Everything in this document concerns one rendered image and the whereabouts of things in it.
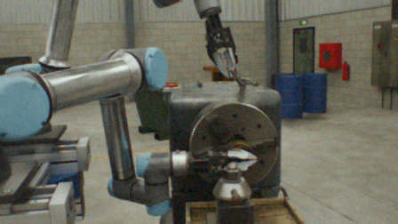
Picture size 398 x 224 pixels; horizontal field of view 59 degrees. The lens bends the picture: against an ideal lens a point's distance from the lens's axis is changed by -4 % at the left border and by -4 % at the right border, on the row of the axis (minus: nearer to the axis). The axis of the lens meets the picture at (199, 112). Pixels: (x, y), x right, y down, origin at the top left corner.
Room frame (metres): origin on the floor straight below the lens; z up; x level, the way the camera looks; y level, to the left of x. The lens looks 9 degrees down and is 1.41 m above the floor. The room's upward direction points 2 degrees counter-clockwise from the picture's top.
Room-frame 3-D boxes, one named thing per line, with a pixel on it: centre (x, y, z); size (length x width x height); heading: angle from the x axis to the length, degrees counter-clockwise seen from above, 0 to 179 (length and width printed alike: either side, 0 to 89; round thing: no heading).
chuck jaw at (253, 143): (1.21, -0.21, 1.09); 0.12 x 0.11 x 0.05; 93
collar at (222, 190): (0.72, -0.06, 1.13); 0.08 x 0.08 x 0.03
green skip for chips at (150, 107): (6.40, 0.53, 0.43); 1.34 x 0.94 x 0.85; 32
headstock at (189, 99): (1.69, -0.08, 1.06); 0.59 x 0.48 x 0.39; 3
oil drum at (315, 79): (8.25, -2.65, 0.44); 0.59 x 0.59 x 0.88
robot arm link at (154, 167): (1.06, 0.14, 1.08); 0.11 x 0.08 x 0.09; 92
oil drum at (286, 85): (7.66, -1.91, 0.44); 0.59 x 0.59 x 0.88
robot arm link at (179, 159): (1.06, 0.06, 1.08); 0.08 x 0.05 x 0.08; 2
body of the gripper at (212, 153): (1.05, -0.02, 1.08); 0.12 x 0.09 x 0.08; 92
